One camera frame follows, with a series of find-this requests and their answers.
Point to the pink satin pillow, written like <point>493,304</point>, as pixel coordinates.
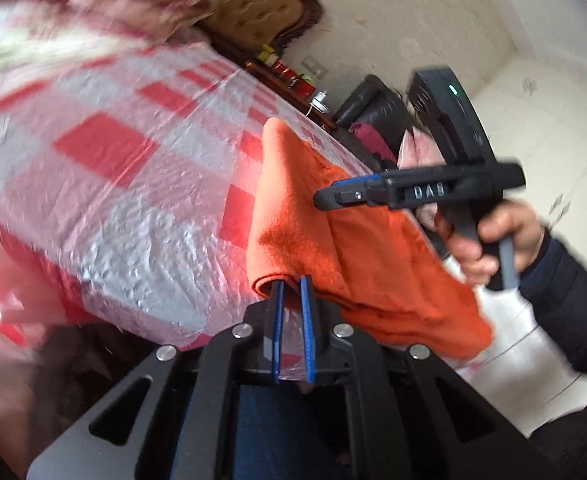
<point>418,149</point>

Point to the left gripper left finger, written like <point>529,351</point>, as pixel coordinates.
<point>274,327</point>

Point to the tufted beige headboard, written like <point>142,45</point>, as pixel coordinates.
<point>250,25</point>

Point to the dark blue sleeve forearm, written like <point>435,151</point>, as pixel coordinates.
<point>556,287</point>

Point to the red box on nightstand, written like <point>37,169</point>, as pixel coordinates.
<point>304,89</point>

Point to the red white checkered plastic sheet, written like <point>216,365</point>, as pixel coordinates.
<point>127,179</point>

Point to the dark wooden nightstand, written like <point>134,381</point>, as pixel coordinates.
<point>281,89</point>

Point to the black leather sofa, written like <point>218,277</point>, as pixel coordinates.
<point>374,103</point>

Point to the person's right hand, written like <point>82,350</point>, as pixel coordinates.
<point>516,220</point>

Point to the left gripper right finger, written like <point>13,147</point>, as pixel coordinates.
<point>311,327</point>

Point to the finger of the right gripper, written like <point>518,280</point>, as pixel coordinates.
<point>345,193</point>

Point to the white charger with cable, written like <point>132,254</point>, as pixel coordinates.
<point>318,104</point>

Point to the magenta cushion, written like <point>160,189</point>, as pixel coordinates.
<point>371,139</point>

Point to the orange pants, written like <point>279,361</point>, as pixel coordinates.
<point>373,263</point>

